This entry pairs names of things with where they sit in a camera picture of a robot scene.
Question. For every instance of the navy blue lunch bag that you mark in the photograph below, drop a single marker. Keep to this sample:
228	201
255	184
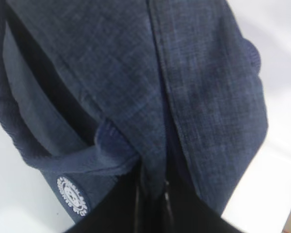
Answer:
92	89

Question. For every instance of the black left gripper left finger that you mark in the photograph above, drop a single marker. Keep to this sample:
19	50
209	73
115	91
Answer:
121	211

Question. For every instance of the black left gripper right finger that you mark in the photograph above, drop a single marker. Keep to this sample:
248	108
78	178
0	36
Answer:
184	212

